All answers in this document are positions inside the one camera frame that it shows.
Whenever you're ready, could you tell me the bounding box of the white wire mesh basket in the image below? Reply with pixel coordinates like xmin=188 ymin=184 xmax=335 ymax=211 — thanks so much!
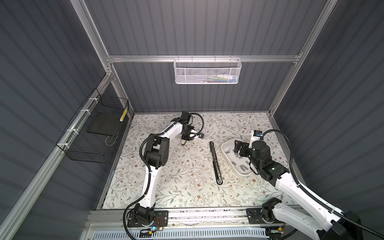
xmin=173 ymin=58 xmax=242 ymax=85

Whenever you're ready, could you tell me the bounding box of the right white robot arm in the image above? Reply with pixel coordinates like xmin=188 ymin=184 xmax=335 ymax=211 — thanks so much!
xmin=234 ymin=140 xmax=363 ymax=240

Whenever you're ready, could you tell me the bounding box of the black wire basket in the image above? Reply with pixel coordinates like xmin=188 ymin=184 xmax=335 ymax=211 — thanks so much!
xmin=57 ymin=90 xmax=130 ymax=164

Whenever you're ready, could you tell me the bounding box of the black foam pad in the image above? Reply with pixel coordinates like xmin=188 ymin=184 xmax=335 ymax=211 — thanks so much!
xmin=87 ymin=113 xmax=122 ymax=137

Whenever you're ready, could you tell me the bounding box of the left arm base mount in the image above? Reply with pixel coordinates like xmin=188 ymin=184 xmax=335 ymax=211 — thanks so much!
xmin=125 ymin=204 xmax=169 ymax=230

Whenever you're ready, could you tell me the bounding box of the yellow marker pen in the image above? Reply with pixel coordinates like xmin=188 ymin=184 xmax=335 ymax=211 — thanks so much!
xmin=120 ymin=108 xmax=128 ymax=122

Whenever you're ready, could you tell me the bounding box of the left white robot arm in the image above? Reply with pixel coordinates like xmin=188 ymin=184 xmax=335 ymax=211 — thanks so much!
xmin=134 ymin=112 xmax=203 ymax=225

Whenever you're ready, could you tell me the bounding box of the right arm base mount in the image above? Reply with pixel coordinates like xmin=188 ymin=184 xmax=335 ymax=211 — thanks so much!
xmin=246 ymin=207 xmax=283 ymax=224

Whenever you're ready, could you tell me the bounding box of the white oval plastic tray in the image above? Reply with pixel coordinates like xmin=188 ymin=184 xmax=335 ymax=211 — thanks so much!
xmin=221 ymin=139 xmax=257 ymax=177

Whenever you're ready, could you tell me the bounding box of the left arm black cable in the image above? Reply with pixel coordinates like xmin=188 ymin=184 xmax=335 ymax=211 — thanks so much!
xmin=122 ymin=112 xmax=205 ymax=240

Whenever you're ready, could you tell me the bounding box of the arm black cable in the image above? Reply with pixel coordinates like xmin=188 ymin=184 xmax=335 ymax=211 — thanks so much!
xmin=262 ymin=128 xmax=384 ymax=239
xmin=122 ymin=112 xmax=205 ymax=240

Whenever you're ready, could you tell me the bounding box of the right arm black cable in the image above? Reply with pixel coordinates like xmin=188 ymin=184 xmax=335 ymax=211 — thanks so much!
xmin=262 ymin=128 xmax=384 ymax=239

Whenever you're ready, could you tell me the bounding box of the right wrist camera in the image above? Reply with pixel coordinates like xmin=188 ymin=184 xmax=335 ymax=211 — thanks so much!
xmin=251 ymin=130 xmax=264 ymax=142

